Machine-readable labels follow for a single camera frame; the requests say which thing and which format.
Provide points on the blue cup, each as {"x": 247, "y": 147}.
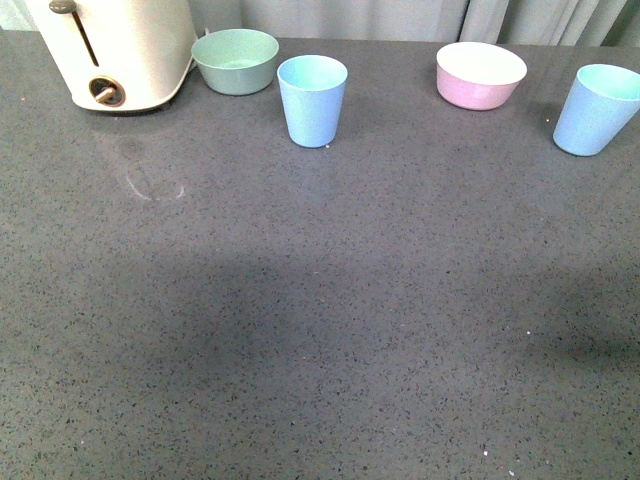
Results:
{"x": 602, "y": 100}
{"x": 312, "y": 89}

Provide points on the green bowl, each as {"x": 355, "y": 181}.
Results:
{"x": 236, "y": 62}

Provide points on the pink bowl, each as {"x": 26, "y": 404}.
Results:
{"x": 477, "y": 76}

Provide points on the white toaster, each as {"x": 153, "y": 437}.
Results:
{"x": 118, "y": 56}

